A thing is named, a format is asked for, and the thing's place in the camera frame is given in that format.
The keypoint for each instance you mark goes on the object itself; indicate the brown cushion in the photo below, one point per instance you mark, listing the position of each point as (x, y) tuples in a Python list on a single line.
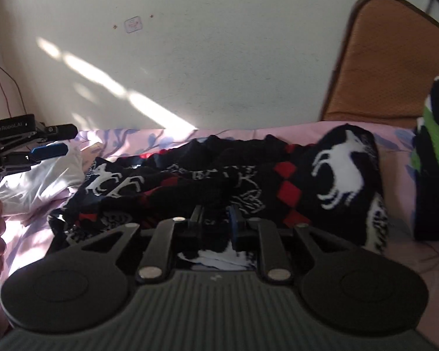
[(387, 62)]

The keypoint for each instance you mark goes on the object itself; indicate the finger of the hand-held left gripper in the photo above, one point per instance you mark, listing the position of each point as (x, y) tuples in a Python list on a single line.
[(56, 131), (51, 150)]

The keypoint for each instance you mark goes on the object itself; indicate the green black white garment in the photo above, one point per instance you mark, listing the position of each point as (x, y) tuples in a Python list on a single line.
[(433, 131)]

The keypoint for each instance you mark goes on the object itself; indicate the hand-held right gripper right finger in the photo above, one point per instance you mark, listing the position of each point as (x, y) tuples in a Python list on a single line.
[(235, 223)]

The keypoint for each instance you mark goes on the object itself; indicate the small wall sticker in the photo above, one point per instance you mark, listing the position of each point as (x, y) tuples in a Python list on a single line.
[(133, 25)]

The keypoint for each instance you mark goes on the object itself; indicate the black patterned sweater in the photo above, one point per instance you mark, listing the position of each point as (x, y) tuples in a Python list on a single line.
[(241, 175)]

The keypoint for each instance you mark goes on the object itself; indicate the pink floral bedsheet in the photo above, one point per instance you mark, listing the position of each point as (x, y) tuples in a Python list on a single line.
[(398, 175)]

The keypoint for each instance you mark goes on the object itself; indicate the white cloth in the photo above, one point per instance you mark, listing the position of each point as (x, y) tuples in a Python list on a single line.
[(40, 186)]

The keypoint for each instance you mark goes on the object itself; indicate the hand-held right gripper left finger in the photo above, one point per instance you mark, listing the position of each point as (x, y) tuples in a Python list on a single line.
[(194, 217)]

